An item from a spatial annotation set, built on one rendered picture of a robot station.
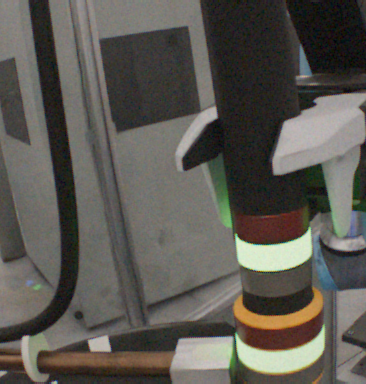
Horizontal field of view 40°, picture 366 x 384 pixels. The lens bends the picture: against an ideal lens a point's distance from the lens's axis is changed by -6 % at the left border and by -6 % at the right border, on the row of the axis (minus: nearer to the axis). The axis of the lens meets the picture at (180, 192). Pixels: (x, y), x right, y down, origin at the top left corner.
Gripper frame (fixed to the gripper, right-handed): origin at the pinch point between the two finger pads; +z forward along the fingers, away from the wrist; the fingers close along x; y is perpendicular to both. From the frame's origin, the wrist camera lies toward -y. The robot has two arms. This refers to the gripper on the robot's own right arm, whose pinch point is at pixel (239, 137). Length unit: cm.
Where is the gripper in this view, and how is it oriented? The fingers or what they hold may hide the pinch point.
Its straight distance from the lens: 20.9
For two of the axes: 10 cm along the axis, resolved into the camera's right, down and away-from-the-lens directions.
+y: 1.4, 9.5, 2.9
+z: -5.6, 3.2, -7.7
